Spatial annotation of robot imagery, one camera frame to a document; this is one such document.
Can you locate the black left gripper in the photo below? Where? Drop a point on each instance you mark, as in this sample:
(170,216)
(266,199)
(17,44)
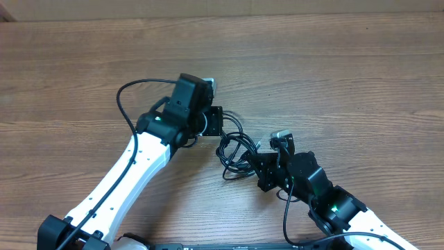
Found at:
(214,126)

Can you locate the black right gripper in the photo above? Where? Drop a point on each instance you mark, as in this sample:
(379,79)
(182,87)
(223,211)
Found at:
(264,163)

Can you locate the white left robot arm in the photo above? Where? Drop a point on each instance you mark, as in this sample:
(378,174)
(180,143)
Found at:
(93,224)

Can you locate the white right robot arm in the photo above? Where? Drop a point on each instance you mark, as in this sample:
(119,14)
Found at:
(343,218)

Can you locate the brown cardboard back panel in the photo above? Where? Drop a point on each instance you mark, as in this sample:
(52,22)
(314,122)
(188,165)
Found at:
(70,10)

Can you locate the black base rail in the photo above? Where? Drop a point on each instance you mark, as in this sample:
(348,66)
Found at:
(243,246)

